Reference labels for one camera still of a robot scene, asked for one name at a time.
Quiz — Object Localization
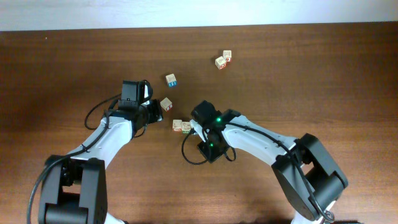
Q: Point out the block with C red side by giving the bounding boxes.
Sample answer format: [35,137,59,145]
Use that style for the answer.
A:
[172,119,182,132]

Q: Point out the block with green side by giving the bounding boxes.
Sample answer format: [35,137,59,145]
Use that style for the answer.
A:
[182,121,192,134]

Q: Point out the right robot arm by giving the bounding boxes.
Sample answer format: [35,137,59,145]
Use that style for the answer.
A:
[190,101,348,223]

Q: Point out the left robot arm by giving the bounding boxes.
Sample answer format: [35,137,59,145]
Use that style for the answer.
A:
[34,80,163,223]

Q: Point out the block with N red side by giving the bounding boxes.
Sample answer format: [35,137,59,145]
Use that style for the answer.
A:
[160,98,173,111]

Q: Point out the block with blue side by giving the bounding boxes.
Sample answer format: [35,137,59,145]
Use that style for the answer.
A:
[165,73,177,87]

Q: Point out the block red side far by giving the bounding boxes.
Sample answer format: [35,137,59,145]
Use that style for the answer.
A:
[215,56,227,70]

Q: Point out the farthest block red side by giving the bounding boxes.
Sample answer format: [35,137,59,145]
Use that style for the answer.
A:
[223,50,232,62]

